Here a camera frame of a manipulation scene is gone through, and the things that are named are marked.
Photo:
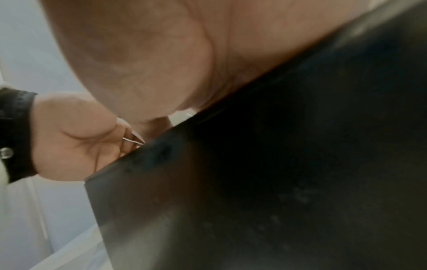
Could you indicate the black panel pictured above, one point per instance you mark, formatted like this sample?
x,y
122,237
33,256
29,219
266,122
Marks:
x,y
267,171

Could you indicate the white translucent plastic sheet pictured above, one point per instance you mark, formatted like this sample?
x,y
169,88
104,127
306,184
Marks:
x,y
80,250

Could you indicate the person's right hand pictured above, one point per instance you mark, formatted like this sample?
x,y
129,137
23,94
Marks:
x,y
160,52

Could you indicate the person's left hand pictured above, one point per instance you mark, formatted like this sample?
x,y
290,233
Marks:
x,y
70,131

